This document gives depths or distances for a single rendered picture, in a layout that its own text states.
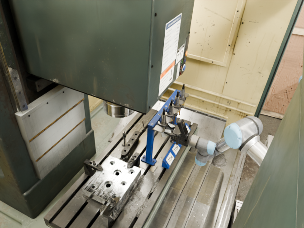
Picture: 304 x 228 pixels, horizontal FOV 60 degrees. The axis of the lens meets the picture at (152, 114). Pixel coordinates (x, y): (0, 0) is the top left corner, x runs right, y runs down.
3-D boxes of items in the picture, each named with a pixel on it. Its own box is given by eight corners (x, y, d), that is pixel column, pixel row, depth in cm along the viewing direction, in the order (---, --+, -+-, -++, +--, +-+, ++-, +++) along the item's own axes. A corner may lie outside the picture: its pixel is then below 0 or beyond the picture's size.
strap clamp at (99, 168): (105, 178, 166) (103, 162, 157) (102, 181, 163) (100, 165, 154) (87, 170, 170) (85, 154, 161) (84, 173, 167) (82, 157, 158)
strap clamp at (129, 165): (140, 164, 176) (140, 149, 167) (130, 178, 167) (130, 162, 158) (135, 162, 177) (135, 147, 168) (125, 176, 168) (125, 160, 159)
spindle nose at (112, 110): (117, 96, 138) (116, 76, 131) (142, 106, 132) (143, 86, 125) (96, 110, 127) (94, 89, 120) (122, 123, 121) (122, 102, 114)
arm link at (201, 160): (212, 162, 168) (216, 150, 161) (199, 169, 163) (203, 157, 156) (204, 154, 173) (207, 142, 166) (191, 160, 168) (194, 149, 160)
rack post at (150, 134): (156, 160, 180) (160, 128, 162) (153, 166, 176) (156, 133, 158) (144, 155, 183) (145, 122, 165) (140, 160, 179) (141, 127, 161)
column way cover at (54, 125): (89, 136, 195) (82, 75, 163) (41, 182, 160) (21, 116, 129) (83, 134, 196) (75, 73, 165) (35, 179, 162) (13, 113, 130)
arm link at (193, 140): (196, 141, 153) (200, 133, 159) (188, 139, 155) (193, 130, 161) (193, 150, 158) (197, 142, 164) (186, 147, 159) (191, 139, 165)
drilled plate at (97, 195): (141, 173, 165) (141, 168, 162) (116, 210, 144) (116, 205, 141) (110, 160, 172) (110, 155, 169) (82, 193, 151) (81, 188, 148)
